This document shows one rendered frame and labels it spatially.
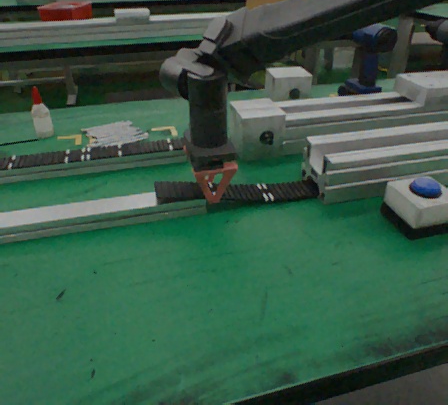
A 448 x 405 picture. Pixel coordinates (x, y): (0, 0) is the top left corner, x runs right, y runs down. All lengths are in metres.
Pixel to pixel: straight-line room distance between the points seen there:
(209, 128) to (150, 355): 0.31
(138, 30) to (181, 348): 1.81
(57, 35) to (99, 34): 0.19
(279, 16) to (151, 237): 0.36
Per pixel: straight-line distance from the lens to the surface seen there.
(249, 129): 0.78
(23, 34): 2.11
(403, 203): 0.65
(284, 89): 1.06
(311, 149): 0.71
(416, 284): 0.58
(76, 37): 2.09
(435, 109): 1.00
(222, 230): 0.61
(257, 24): 0.54
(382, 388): 1.16
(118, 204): 0.64
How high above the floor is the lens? 1.16
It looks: 31 degrees down
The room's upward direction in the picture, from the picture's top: straight up
